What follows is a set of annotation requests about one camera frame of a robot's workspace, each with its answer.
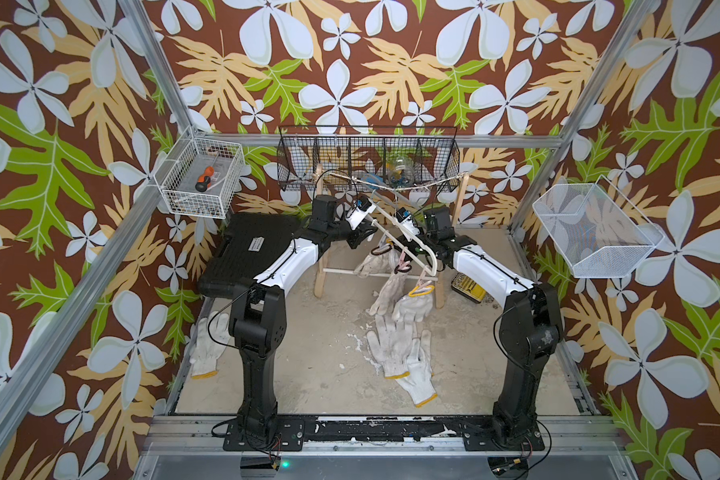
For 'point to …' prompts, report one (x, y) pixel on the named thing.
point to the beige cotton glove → (378, 263)
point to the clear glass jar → (401, 174)
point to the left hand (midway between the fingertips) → (375, 220)
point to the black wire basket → (316, 158)
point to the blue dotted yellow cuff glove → (389, 294)
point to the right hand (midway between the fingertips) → (392, 240)
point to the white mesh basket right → (599, 232)
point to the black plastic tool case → (247, 241)
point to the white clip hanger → (399, 229)
